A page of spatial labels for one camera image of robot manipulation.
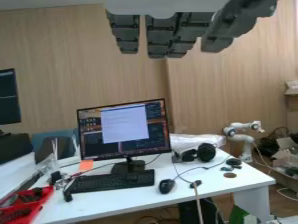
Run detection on white plastic bag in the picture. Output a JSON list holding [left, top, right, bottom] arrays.
[[169, 133, 228, 155]]

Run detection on black keyboard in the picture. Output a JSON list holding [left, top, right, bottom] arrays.
[[65, 168, 157, 195]]

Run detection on dark computer screen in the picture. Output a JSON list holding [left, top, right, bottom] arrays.
[[0, 67, 23, 126]]

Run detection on white desk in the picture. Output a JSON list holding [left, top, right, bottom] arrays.
[[25, 146, 277, 224]]

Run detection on orange paper note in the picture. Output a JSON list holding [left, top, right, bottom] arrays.
[[79, 159, 96, 172]]

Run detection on black computer mouse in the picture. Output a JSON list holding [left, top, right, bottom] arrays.
[[157, 178, 178, 195]]

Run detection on black headphones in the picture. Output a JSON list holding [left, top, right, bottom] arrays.
[[178, 142, 218, 164]]

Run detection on red tray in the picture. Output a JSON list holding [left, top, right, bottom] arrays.
[[0, 185, 56, 224]]

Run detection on small white jointed device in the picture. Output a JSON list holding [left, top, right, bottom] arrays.
[[221, 120, 266, 164]]

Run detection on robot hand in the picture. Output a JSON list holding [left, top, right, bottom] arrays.
[[104, 0, 279, 60]]

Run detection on black computer monitor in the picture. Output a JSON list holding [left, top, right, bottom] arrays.
[[76, 98, 173, 175]]

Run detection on black bag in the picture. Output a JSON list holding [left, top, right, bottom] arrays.
[[0, 132, 35, 166]]

